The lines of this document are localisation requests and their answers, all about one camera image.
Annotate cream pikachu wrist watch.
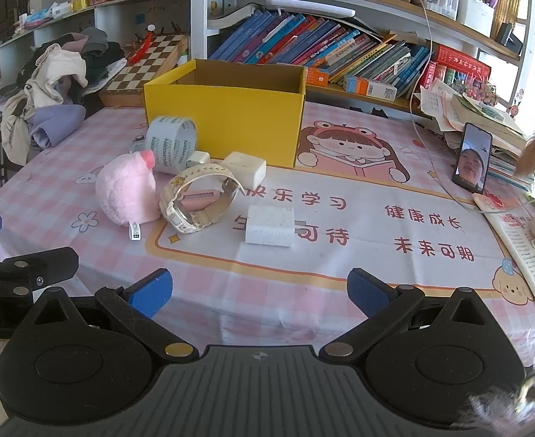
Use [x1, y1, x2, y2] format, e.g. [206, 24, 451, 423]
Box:
[159, 163, 244, 234]

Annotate pink utility knife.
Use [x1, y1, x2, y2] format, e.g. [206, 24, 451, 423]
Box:
[178, 189, 218, 212]

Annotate pink plush paw toy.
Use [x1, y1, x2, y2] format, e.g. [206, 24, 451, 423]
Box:
[96, 150, 160, 241]

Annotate white square charger block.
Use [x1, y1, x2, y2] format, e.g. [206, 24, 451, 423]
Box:
[245, 205, 295, 248]

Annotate clear packing tape roll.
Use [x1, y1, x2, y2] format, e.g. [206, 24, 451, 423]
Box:
[146, 115, 197, 175]

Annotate white large power adapter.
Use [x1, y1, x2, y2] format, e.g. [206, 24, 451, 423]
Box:
[220, 151, 266, 190]

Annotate pink cartoon table mat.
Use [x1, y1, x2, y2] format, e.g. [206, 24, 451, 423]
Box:
[0, 104, 535, 357]

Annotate pile of clothes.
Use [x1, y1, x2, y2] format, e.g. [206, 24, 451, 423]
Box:
[0, 27, 125, 166]

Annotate small white charger plug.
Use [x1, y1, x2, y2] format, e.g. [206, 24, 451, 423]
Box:
[186, 150, 210, 169]

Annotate black smartphone standing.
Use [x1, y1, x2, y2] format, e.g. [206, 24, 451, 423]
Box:
[452, 123, 492, 194]

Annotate wooden chess board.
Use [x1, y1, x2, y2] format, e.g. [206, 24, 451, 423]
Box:
[99, 35, 189, 107]

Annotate stack of papers and books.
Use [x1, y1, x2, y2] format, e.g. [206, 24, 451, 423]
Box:
[419, 80, 535, 192]

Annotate yellow cardboard box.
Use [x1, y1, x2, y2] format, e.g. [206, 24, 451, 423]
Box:
[143, 59, 306, 168]

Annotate orange white box right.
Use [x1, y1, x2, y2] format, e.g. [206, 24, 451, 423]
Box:
[342, 75, 397, 102]

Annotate red tassel ornament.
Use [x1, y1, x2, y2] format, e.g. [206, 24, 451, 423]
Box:
[127, 24, 156, 65]

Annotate orange white usmile box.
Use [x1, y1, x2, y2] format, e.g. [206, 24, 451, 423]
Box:
[306, 67, 329, 88]

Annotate row of leaning books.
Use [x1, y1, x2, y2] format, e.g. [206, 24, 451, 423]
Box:
[208, 3, 432, 100]

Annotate white shelf upright post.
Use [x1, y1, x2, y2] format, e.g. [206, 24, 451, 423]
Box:
[190, 0, 208, 59]

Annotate white charging cable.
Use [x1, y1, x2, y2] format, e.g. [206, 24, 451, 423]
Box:
[403, 0, 535, 215]

